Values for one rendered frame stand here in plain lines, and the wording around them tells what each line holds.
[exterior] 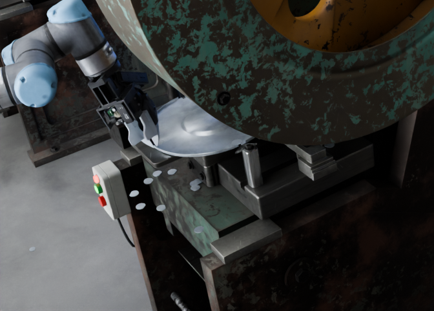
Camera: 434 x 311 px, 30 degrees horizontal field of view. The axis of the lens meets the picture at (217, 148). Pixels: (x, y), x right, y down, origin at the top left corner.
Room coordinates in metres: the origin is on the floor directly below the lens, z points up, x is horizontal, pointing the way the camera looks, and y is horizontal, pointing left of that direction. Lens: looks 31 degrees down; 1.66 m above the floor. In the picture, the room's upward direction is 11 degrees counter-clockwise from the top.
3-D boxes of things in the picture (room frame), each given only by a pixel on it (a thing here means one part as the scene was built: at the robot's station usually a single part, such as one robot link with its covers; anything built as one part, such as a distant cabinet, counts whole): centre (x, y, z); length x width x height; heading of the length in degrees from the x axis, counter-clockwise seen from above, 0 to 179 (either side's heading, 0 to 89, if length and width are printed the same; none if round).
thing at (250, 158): (1.40, -0.07, 0.75); 0.03 x 0.03 x 0.10; 23
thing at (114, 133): (1.80, 0.22, 0.62); 0.10 x 0.06 x 0.20; 23
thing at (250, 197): (1.61, -0.11, 0.68); 0.45 x 0.30 x 0.06; 23
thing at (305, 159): (1.45, -0.18, 0.76); 0.17 x 0.06 x 0.10; 23
